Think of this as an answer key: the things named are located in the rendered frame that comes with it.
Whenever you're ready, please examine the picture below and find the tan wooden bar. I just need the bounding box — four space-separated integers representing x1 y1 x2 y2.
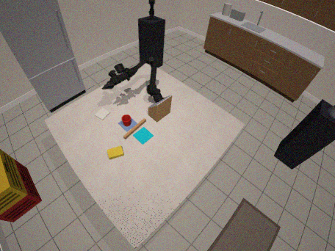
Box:
123 118 146 139

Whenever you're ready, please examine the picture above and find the cream flat pad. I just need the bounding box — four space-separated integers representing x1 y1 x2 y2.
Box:
95 108 110 120

